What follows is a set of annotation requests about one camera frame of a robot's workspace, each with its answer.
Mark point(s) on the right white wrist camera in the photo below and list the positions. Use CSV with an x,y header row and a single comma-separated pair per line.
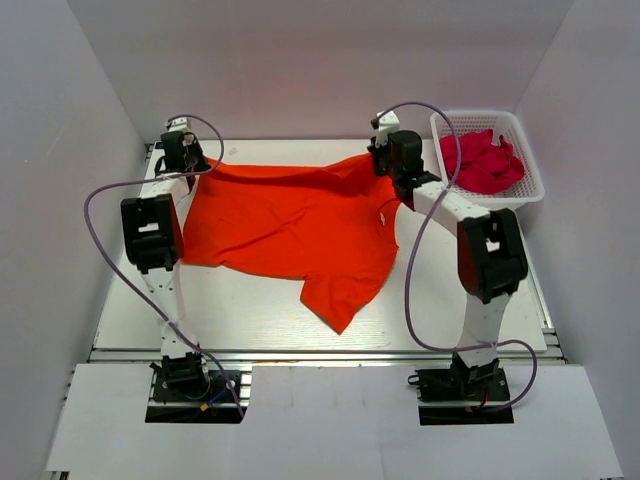
x,y
384,124

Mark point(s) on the white plastic basket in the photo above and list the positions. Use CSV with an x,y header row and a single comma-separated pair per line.
x,y
446,132

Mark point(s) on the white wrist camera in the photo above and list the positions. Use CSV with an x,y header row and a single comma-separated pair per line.
x,y
179,123
384,124

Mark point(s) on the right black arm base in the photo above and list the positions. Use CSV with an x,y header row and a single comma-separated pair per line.
x,y
462,383

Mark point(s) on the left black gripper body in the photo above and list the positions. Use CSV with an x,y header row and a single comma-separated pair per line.
x,y
195,158

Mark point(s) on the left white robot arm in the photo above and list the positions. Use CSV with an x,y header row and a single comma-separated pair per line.
x,y
153,235

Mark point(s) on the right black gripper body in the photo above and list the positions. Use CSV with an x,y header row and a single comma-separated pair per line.
x,y
382,160

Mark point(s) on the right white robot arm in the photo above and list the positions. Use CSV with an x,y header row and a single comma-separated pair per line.
x,y
491,261

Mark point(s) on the magenta t shirt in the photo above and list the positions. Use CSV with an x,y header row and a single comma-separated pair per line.
x,y
487,167

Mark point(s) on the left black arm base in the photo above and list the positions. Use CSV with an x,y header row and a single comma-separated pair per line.
x,y
188,378

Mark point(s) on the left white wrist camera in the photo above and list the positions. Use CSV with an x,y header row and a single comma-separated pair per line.
x,y
179,123

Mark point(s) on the orange t shirt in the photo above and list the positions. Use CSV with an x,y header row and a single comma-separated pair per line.
x,y
331,227

